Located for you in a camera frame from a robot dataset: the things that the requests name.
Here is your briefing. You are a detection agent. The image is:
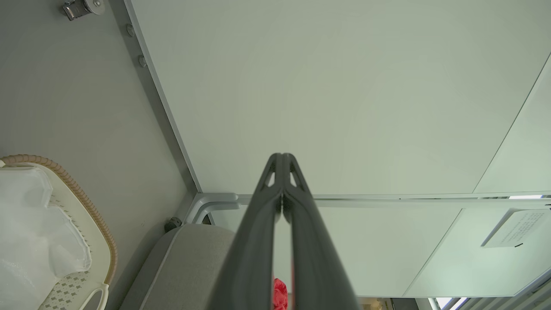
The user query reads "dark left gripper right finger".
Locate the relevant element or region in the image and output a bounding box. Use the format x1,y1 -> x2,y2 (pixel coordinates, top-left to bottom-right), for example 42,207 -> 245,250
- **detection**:
283,153 -> 360,310

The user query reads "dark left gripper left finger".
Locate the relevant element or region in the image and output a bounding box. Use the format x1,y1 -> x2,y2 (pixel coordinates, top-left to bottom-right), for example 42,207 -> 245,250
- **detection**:
207,153 -> 284,310

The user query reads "red jersey with number print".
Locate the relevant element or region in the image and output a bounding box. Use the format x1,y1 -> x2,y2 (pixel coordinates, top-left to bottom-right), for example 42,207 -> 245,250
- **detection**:
272,278 -> 288,310

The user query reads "white laundry basket brown rim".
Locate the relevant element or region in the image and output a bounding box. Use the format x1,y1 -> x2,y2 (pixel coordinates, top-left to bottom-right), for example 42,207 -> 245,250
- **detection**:
0,154 -> 119,310

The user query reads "grey fabric sofa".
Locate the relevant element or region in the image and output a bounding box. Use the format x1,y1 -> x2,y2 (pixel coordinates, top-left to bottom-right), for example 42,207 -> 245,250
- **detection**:
118,223 -> 241,310

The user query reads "grey curved partition foot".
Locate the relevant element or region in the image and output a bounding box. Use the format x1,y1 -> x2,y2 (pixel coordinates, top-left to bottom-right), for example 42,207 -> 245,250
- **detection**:
183,192 -> 241,226

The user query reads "black caster wheel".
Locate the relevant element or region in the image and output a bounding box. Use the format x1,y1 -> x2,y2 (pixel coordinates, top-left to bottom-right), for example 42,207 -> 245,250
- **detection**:
164,216 -> 183,234

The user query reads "white paper sign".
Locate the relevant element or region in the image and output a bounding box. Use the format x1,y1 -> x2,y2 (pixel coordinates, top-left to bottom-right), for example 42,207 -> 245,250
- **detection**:
480,208 -> 551,249

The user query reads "white cloth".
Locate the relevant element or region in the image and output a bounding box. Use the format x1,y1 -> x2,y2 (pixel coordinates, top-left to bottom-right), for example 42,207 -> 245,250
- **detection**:
0,166 -> 93,310

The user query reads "metal caster wheel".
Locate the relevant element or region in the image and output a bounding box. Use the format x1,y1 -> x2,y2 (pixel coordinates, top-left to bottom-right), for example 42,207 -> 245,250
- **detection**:
62,0 -> 87,22

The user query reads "grey partition bottom rail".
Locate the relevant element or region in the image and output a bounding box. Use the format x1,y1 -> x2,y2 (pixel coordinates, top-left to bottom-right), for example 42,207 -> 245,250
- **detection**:
123,0 -> 203,194

